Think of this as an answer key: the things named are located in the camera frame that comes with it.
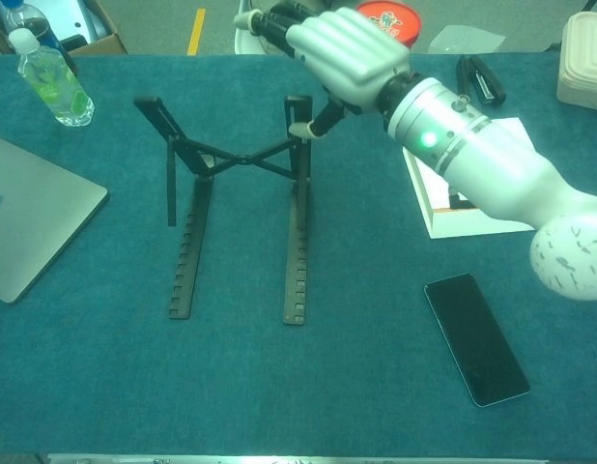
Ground clear plastic bag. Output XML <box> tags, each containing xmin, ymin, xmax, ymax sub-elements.
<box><xmin>427</xmin><ymin>24</ymin><xmax>506</xmax><ymax>54</ymax></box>

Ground white plastic panel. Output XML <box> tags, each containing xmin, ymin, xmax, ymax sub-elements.
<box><xmin>35</xmin><ymin>0</ymin><xmax>112</xmax><ymax>43</ymax></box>

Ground black folding laptop stand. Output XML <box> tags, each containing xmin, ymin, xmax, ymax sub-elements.
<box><xmin>132</xmin><ymin>94</ymin><xmax>313</xmax><ymax>326</ymax></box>

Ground clear bottle with green label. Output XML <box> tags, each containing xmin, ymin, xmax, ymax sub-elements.
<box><xmin>8</xmin><ymin>27</ymin><xmax>96</xmax><ymax>128</ymax></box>

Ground brown cardboard carton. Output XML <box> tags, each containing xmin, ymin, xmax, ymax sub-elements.
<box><xmin>0</xmin><ymin>0</ymin><xmax>129</xmax><ymax>56</ymax></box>

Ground dark cola bottle blue label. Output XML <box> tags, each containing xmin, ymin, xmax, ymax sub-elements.
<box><xmin>0</xmin><ymin>0</ymin><xmax>80</xmax><ymax>76</ymax></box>

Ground orange-red lidded paper cup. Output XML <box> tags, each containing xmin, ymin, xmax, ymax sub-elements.
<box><xmin>355</xmin><ymin>0</ymin><xmax>422</xmax><ymax>49</ymax></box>

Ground teal felt desk mat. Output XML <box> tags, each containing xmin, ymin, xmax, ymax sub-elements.
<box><xmin>0</xmin><ymin>51</ymin><xmax>597</xmax><ymax>458</ymax></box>

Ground silver closed laptop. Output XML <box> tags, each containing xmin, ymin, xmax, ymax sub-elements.
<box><xmin>0</xmin><ymin>133</ymin><xmax>110</xmax><ymax>305</ymax></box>

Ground black stapler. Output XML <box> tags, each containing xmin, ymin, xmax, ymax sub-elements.
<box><xmin>455</xmin><ymin>54</ymin><xmax>507</xmax><ymax>108</ymax></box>

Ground white USB cable box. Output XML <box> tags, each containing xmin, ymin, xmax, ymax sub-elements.
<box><xmin>402</xmin><ymin>116</ymin><xmax>541</xmax><ymax>240</ymax></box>

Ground beige stacked food containers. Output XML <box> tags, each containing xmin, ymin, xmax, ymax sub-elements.
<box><xmin>555</xmin><ymin>12</ymin><xmax>597</xmax><ymax>110</ymax></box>

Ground black smartphone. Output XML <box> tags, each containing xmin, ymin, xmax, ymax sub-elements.
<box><xmin>423</xmin><ymin>273</ymin><xmax>531</xmax><ymax>408</ymax></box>

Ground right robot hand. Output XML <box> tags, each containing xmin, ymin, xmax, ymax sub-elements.
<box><xmin>233</xmin><ymin>0</ymin><xmax>418</xmax><ymax>140</ymax></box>

